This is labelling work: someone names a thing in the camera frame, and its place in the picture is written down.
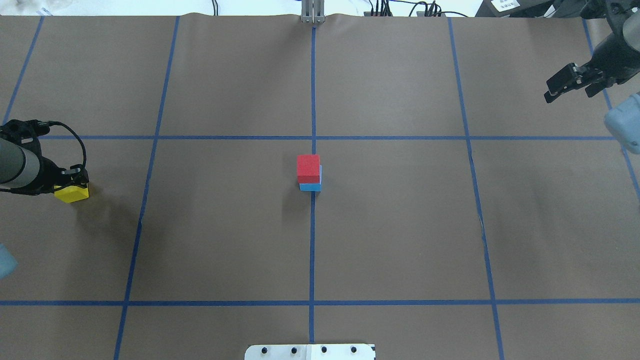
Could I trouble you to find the blue block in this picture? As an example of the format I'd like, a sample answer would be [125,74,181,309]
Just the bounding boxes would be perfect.
[298,164,323,193]

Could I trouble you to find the aluminium frame post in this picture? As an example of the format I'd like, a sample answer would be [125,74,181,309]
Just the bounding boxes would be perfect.
[300,0,326,25]

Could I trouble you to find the yellow block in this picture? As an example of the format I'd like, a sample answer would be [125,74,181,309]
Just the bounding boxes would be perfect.
[54,185,90,204]

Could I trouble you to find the white camera pole base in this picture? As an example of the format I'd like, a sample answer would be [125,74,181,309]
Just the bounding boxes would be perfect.
[244,342,377,360]

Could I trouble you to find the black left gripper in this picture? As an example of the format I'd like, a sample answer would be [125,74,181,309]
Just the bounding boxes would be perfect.
[30,156,90,196]

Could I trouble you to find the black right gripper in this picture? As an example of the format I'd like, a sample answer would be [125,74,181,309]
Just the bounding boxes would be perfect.
[543,10,640,104]

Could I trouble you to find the red block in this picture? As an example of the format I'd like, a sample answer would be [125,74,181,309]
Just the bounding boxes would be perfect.
[296,153,322,184]

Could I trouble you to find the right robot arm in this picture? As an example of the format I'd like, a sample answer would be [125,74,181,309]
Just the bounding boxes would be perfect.
[544,0,640,154]

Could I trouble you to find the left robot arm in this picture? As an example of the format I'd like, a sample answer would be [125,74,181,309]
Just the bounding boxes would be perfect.
[0,138,90,204]

